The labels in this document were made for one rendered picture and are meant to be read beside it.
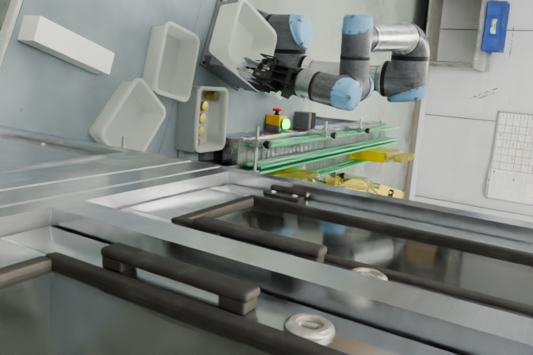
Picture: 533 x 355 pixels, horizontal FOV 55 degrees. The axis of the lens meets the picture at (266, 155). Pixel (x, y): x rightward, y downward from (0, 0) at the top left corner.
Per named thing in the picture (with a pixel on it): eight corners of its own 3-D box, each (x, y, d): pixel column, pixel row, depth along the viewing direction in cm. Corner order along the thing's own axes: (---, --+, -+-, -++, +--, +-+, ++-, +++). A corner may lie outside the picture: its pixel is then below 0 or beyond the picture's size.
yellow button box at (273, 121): (263, 130, 227) (278, 131, 223) (265, 112, 226) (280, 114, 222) (271, 129, 233) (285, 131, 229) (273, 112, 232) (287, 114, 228)
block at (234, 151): (220, 162, 190) (235, 165, 186) (222, 137, 189) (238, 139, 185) (225, 161, 193) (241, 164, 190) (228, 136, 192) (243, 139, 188)
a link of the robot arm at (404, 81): (281, 47, 189) (433, 55, 164) (280, 88, 193) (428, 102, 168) (266, 48, 179) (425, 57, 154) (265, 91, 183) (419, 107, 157)
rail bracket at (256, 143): (235, 169, 187) (265, 175, 181) (239, 124, 184) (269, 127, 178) (240, 169, 189) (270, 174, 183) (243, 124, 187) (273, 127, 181)
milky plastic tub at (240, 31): (215, -6, 138) (242, -7, 134) (254, 34, 157) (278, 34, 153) (198, 54, 135) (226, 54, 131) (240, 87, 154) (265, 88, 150)
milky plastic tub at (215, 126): (175, 150, 176) (195, 153, 172) (178, 84, 173) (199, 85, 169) (206, 146, 191) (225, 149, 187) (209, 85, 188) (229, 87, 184)
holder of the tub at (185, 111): (174, 165, 177) (192, 168, 173) (178, 85, 173) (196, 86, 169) (204, 160, 192) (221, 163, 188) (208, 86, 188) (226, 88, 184)
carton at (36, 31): (24, 15, 122) (40, 15, 119) (99, 52, 143) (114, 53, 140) (17, 40, 121) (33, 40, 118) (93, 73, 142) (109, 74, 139)
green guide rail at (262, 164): (243, 166, 191) (261, 169, 187) (243, 163, 190) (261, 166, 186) (385, 138, 341) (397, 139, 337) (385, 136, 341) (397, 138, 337)
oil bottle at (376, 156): (351, 158, 291) (400, 166, 277) (352, 148, 290) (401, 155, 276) (354, 157, 296) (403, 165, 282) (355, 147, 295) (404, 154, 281)
